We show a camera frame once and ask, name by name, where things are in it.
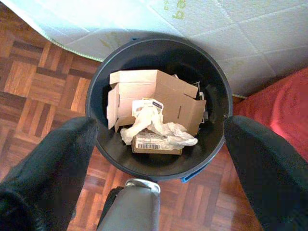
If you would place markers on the large red cushion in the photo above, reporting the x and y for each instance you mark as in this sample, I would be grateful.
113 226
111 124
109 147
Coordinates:
284 108

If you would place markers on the small barcode cardboard box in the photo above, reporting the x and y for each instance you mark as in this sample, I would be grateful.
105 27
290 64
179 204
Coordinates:
154 148

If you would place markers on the open brown cardboard box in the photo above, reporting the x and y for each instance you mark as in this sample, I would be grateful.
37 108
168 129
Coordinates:
168 96

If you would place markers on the white printed label card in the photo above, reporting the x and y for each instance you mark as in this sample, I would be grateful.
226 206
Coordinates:
142 106

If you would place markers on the crumpled white paper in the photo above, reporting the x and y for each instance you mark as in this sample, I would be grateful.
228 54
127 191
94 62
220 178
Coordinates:
149 122

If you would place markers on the white quilted mattress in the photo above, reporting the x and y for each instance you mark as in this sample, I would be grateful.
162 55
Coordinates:
216 36

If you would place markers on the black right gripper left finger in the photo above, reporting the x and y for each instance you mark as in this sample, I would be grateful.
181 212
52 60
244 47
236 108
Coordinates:
48 180

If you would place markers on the black round trash bin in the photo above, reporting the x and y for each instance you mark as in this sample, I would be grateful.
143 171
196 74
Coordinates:
156 55

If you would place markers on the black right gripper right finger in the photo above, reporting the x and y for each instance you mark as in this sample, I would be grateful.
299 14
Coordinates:
272 183

